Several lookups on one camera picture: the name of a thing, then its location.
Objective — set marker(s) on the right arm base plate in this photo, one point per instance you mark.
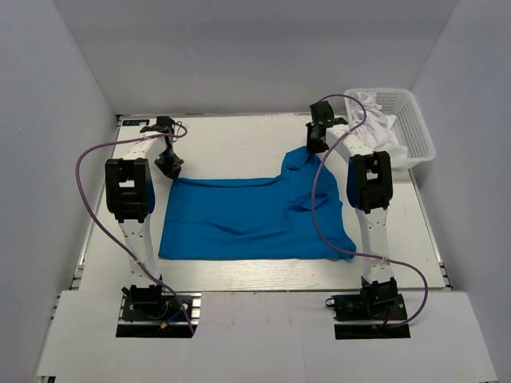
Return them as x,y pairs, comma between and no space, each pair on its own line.
353,321

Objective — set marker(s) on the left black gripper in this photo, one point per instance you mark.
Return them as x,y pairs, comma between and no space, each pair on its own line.
173,170

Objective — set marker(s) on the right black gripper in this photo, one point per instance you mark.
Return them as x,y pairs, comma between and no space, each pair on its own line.
312,147

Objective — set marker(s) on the blue t shirt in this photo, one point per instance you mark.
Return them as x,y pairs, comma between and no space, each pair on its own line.
295,215

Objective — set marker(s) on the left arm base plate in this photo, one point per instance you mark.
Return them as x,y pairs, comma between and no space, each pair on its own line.
153,313

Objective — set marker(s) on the white plastic basket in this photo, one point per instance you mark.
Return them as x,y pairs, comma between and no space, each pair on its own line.
410,128

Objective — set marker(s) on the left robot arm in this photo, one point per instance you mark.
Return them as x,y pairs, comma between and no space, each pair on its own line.
130,197

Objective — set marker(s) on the white crumpled t shirt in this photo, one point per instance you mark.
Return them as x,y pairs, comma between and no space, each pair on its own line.
376,133

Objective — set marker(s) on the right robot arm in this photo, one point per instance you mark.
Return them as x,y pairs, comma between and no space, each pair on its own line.
369,191

